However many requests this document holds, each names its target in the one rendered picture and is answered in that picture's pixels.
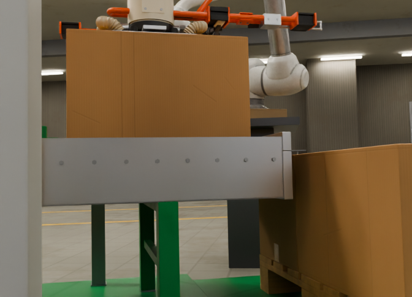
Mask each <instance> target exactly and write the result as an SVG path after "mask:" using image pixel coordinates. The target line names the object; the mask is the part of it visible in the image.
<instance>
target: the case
mask: <svg viewBox="0 0 412 297"><path fill-rule="evenodd" d="M99 137H251V125H250V81H249V59H248V37H242V36H215V35H201V34H174V33H148V32H134V31H107V30H93V29H66V138H99Z"/></svg>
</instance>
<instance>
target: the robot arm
mask: <svg viewBox="0 0 412 297"><path fill-rule="evenodd" d="M204 1H205V0H180V1H179V2H178V3H177V4H176V5H175V6H174V10H179V11H188V10H189V9H190V8H192V7H196V6H200V5H202V3H203V2H204ZM213 1H217V0H212V2H213ZM264 6H265V13H266V14H281V16H284V17H286V7H285V1H284V0H264ZM225 22H226V21H219V20H217V22H216V23H215V24H214V25H213V27H214V28H207V30H206V32H204V33H202V34H203V35H215V36H220V33H219V31H222V28H221V27H222V25H224V23H225ZM189 24H190V22H189V21H184V20H174V26H179V25H185V26H186V25H189ZM268 34H269V43H270V52H271V56H270V57H269V59H268V60H267V66H265V63H264V62H263V61H262V60H260V59H257V58H249V81H250V109H268V108H266V107H265V104H264V97H265V96H287V95H293V94H296V93H298V92H300V91H302V90H303V89H305V88H306V87H307V85H308V81H309V74H308V71H307V69H306V67H305V66H304V65H302V64H299V62H298V60H297V57H296V56H295V54H293V53H291V49H290V44H289V34H288V29H286V28H277V29H276V30H274V29H268Z"/></svg>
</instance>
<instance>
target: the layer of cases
mask: <svg viewBox="0 0 412 297"><path fill-rule="evenodd" d="M292 188H293V199H276V198H271V199H259V235H260V254H261V255H264V256H266V257H268V258H270V259H272V260H274V261H276V262H279V263H281V264H283V265H285V266H287V267H289V268H291V269H293V270H295V271H297V272H299V273H301V274H303V275H305V276H307V277H310V278H312V279H314V280H316V281H318V282H320V283H322V284H324V285H327V286H328V287H330V288H333V289H334V290H336V291H339V292H341V293H343V294H345V295H347V296H349V297H412V144H390V145H379V146H373V147H361V148H350V149H343V150H332V151H326V152H314V153H303V154H296V155H292Z"/></svg>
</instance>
